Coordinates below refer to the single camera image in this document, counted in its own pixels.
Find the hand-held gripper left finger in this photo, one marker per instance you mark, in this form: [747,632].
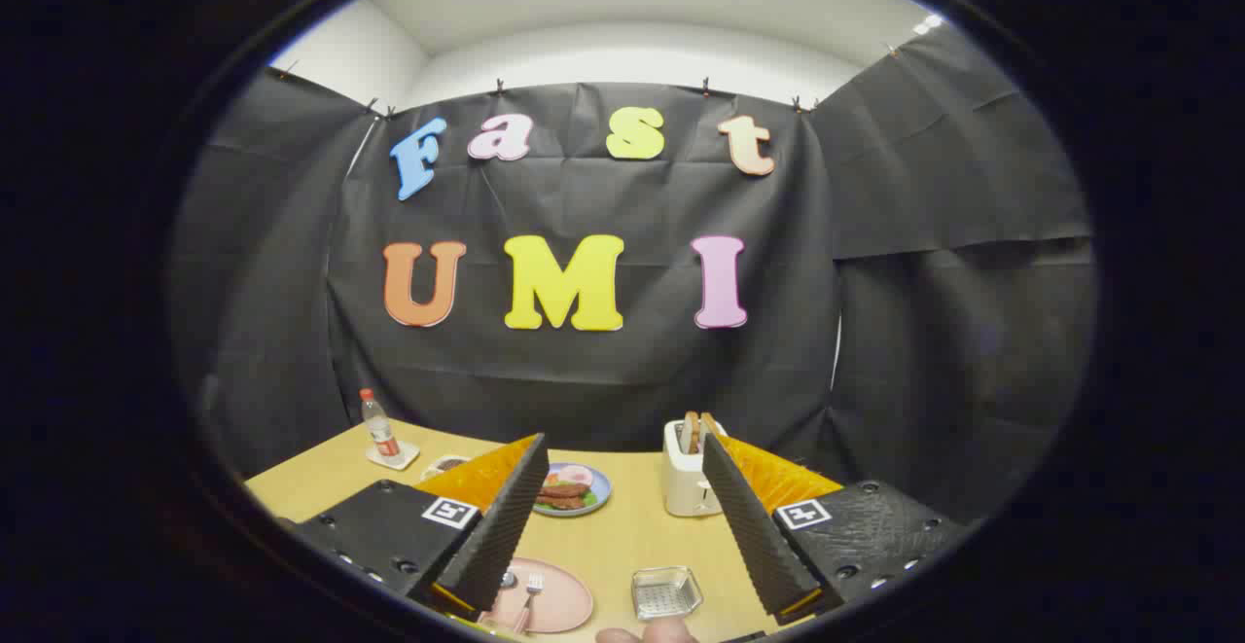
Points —
[506,526]

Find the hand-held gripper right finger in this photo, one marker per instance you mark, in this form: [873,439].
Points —
[754,536]

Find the brown sausage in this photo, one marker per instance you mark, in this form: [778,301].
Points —
[566,502]
[564,490]

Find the pink ham slice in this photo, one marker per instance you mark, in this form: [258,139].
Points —
[576,475]

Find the white divided condiment tray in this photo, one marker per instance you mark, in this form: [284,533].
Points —
[443,466]

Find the pink round plate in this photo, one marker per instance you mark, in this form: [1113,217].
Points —
[559,599]

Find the white toaster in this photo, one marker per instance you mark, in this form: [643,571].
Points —
[681,478]

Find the blue food plate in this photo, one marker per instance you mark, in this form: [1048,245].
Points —
[601,492]

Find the toast bread slice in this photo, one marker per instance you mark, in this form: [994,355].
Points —
[709,424]
[691,432]

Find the white square coaster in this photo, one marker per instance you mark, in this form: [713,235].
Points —
[404,458]

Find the clear water bottle red label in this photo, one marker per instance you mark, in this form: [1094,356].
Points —
[379,429]

